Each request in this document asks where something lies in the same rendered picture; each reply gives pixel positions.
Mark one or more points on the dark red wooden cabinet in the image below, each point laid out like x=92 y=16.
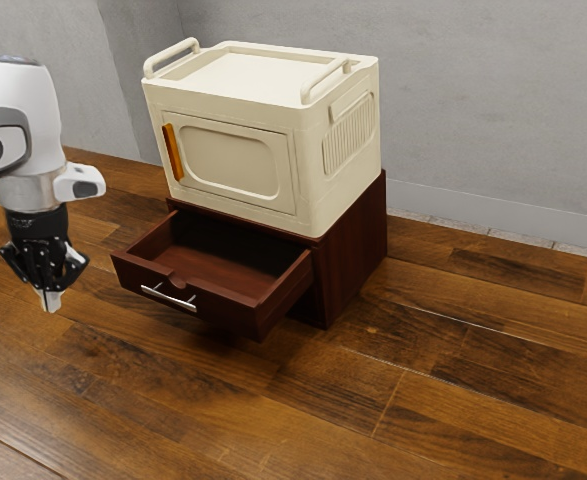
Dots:
x=353 y=250

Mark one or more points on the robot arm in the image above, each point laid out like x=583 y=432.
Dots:
x=18 y=120

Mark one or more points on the cream box with lid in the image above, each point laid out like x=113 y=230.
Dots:
x=268 y=145

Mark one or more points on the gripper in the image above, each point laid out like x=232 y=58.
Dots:
x=35 y=225

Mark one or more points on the dark red open drawer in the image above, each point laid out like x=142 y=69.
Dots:
x=213 y=280

